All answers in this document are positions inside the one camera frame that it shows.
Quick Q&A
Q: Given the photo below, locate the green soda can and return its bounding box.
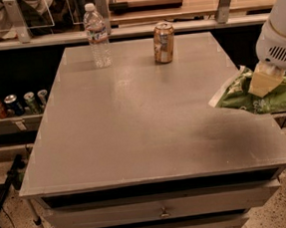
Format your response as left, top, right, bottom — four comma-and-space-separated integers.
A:
23, 92, 42, 114

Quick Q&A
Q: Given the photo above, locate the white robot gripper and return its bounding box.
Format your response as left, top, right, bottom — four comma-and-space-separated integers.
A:
249, 0, 286, 98

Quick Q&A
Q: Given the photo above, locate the black tripod stand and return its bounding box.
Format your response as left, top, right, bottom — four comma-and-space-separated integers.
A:
0, 154, 26, 228

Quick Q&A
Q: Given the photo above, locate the grey metal bracket right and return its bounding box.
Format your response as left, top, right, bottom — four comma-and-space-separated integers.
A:
214, 0, 231, 24

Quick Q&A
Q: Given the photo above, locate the upper grey drawer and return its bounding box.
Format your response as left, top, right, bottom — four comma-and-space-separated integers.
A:
45, 179, 280, 228

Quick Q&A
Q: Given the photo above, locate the green jalapeno chip bag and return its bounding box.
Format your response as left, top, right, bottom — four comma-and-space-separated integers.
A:
209, 66, 286, 114

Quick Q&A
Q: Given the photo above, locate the silver soda can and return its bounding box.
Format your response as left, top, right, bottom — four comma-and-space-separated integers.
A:
37, 90, 48, 107

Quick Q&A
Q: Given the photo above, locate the grey metal bracket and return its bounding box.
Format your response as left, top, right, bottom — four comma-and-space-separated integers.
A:
94, 0, 112, 34
214, 0, 231, 24
3, 0, 32, 44

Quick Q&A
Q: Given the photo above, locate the gold soda can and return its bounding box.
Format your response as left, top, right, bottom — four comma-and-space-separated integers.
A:
153, 21, 174, 64

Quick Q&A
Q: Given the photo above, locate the clear plastic water bottle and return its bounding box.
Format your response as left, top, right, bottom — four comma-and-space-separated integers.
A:
83, 3, 113, 68

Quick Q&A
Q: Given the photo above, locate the white tripod leg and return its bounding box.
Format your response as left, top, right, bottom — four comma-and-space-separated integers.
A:
25, 197, 55, 228

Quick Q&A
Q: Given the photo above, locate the grey side shelf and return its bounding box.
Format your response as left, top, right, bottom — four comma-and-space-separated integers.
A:
0, 110, 42, 134

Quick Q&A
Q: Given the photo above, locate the grey metal bracket middle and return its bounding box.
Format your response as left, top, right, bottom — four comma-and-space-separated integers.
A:
94, 0, 112, 34

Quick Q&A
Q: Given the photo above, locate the blue soda can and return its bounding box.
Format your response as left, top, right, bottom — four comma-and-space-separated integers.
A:
4, 95, 25, 115

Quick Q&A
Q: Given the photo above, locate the grey metal bracket left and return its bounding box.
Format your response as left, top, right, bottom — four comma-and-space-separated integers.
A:
3, 0, 32, 44

